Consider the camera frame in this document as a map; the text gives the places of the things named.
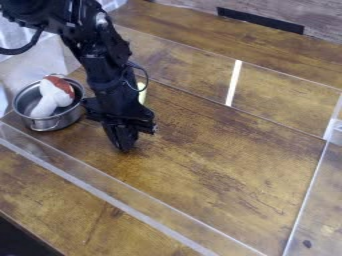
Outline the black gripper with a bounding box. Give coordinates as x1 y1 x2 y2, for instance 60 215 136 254
81 97 156 152

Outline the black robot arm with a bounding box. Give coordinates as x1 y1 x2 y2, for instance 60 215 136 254
0 0 156 152

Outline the small silver metal pot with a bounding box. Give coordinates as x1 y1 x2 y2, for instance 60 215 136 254
12 76 85 132

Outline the plush mushroom toy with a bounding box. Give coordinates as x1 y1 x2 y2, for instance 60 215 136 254
29 76 75 118

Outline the clear acrylic barrier panel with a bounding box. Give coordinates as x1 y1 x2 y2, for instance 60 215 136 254
0 121 267 256

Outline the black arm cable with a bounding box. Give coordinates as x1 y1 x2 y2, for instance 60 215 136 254
0 26 149 93

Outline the black wall strip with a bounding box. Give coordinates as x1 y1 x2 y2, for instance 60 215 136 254
216 7 304 35

